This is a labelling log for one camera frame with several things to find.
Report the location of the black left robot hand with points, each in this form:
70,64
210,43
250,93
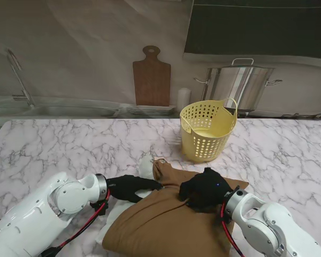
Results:
125,186

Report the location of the yellow perforated laundry basket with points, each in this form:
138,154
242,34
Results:
188,144

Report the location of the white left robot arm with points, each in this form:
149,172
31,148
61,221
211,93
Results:
42,208

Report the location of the brown wooden cutting board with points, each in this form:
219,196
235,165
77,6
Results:
151,80

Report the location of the black stove grate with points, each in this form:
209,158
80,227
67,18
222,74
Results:
305,115

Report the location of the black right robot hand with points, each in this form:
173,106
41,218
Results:
206,190

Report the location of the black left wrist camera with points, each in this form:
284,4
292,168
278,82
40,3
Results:
100,208

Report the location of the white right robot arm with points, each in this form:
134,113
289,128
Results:
264,222

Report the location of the white pillar candle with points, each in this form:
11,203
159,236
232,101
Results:
184,97

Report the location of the chrome kitchen faucet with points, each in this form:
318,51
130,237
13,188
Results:
29,100

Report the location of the large steel stock pot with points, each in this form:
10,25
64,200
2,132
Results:
230,85

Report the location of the white pillow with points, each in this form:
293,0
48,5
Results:
145,168

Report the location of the steel kitchen sink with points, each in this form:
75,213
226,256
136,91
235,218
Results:
56,110

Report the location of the dark range hood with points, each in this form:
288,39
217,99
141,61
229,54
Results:
256,26

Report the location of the brown pillowcase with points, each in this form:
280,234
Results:
155,222

